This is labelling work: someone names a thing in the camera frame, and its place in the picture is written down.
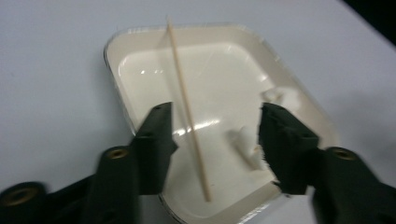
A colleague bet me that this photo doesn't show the white food piece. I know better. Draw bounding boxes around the white food piece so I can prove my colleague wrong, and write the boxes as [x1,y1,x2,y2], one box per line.
[227,125,264,172]

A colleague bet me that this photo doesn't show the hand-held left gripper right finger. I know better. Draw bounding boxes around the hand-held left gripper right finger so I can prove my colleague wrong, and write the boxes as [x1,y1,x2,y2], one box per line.
[257,102,321,196]

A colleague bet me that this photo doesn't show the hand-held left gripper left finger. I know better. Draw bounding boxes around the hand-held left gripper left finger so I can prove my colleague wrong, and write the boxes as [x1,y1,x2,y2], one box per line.
[130,102,179,196]

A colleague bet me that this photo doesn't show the white square tray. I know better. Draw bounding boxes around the white square tray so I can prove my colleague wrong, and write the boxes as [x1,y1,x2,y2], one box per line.
[103,22,341,224]

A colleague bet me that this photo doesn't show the wooden skewer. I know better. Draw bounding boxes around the wooden skewer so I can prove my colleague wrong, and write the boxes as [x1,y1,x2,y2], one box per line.
[165,18,214,203]

